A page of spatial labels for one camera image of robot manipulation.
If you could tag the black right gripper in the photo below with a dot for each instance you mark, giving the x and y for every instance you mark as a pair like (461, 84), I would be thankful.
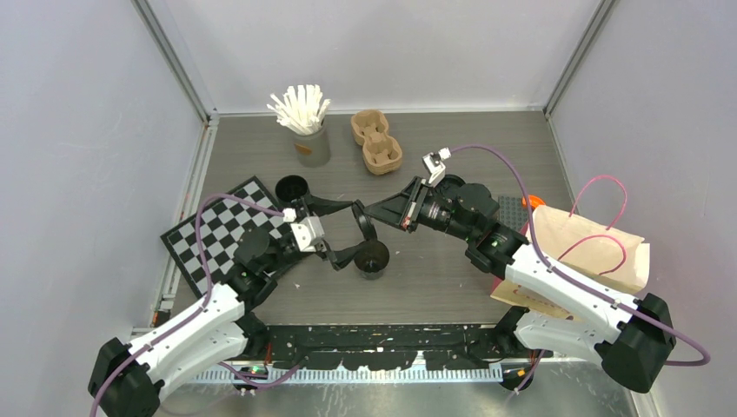
(400, 208)

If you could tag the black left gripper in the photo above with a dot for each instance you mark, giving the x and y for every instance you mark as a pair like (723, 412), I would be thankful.
(320, 207)

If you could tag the single black coffee cup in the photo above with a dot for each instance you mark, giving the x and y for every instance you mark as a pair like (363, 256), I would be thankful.
(371, 260)

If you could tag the black coffee lid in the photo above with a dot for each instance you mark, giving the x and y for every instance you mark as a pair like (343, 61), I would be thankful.
(363, 221)

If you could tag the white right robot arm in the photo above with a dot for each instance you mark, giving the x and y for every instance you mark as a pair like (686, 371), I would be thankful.
(611, 329)

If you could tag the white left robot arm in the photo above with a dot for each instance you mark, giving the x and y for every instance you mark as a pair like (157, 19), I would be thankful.
(133, 379)

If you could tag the brown cardboard cup carrier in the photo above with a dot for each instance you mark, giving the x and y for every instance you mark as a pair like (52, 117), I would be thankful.
(381, 152)

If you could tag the stack of black cups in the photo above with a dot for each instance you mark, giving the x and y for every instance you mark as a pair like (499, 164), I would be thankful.
(291, 188)

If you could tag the grey straw holder cup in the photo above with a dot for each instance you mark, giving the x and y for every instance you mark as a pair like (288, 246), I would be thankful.
(313, 150)

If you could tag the grey lego baseplate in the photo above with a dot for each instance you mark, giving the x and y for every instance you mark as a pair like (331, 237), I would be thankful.
(513, 213)

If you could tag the black white chessboard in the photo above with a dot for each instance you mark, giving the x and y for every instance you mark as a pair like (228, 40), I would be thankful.
(222, 225)

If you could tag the white paper straws bundle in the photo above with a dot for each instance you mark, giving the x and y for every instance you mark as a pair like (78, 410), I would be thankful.
(301, 109)

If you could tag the orange small object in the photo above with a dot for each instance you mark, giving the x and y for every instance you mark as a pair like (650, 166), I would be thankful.
(533, 202)

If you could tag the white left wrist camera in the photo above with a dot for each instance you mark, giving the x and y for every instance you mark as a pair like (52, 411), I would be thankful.
(308, 232)

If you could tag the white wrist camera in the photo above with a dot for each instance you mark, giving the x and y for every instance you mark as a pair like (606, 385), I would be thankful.
(435, 166)
(308, 232)

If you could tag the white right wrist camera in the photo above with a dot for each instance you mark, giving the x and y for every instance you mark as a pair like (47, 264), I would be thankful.
(435, 166)

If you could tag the paper bag with pink handles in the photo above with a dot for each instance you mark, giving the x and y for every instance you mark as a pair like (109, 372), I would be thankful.
(610, 256)

